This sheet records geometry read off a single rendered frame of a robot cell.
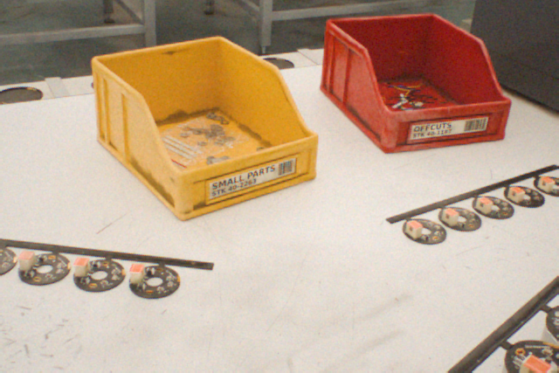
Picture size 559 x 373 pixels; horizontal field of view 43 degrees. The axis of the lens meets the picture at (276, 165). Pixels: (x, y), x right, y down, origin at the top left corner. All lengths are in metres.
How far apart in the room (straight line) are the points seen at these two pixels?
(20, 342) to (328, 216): 0.18
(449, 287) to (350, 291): 0.05
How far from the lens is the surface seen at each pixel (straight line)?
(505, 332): 0.26
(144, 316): 0.34
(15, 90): 0.61
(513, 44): 0.61
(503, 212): 0.44
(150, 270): 0.36
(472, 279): 0.38
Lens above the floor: 0.97
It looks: 29 degrees down
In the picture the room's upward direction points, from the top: 4 degrees clockwise
